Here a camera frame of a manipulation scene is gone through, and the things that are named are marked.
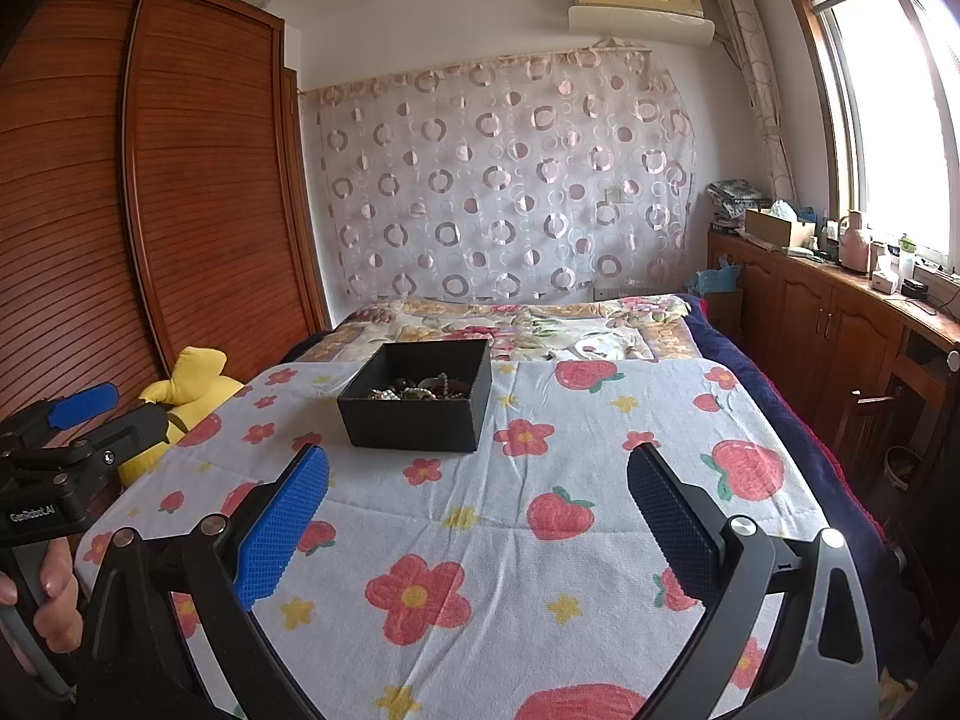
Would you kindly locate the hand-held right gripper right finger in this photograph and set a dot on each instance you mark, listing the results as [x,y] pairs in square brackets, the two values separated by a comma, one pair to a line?
[675,517]

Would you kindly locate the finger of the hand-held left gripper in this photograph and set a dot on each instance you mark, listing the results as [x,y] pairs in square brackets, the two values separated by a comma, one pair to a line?
[82,401]
[135,429]

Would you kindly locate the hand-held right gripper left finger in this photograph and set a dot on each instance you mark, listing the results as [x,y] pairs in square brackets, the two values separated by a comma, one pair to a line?
[281,532]

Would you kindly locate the black cardboard box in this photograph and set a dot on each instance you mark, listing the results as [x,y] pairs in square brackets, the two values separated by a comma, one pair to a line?
[409,427]

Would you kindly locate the person's left hand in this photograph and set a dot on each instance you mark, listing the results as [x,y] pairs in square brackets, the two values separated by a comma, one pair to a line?
[58,589]

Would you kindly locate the yellow plush toy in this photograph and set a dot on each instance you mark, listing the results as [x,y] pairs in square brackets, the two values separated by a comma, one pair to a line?
[195,382]

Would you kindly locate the navy blue blanket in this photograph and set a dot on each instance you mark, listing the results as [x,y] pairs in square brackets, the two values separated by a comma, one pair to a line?
[780,405]

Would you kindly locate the flower and strawberry printed blanket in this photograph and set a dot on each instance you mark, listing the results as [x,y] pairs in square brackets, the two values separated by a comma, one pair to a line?
[525,577]

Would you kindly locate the white cloth piece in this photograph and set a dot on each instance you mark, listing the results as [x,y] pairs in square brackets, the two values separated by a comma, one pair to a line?
[592,350]

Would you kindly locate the wooden chair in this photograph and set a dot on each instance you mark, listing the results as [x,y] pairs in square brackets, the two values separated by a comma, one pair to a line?
[862,420]

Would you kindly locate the round waste basket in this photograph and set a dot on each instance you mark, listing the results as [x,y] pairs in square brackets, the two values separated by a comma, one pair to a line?
[904,469]

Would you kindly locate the blue plastic bag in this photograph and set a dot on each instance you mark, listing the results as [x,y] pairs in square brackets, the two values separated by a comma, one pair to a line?
[716,279]

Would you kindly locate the wooden side cabinet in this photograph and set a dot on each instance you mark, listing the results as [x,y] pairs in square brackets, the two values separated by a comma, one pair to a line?
[802,307]

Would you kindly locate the brown slatted wooden wardrobe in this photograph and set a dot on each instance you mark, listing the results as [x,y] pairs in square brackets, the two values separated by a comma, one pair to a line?
[210,165]

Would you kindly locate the floral quilt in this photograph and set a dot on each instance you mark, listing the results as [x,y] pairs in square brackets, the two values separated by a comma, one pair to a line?
[465,330]

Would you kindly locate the brown cardboard box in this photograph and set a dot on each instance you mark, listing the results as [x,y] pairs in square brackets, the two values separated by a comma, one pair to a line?
[772,231]

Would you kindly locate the white container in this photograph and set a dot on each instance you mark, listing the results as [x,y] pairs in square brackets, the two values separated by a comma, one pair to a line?
[885,277]

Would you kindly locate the pink thermos jug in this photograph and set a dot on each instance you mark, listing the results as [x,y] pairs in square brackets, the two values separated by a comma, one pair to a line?
[853,247]

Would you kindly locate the stack of folded cloths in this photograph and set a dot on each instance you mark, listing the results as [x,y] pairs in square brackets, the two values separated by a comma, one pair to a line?
[739,195]

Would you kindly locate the small black box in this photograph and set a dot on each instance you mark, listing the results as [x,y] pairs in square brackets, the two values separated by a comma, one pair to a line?
[913,289]

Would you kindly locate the white bottle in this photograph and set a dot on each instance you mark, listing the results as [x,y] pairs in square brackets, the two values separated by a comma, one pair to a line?
[907,259]

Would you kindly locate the window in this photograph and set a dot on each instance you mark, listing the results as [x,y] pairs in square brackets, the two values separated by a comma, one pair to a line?
[892,127]

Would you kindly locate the white air conditioner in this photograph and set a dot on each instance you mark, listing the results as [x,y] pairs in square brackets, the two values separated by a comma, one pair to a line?
[637,19]

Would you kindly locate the circle patterned wall curtain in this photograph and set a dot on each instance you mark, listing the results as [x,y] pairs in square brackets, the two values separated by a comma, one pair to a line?
[487,202]

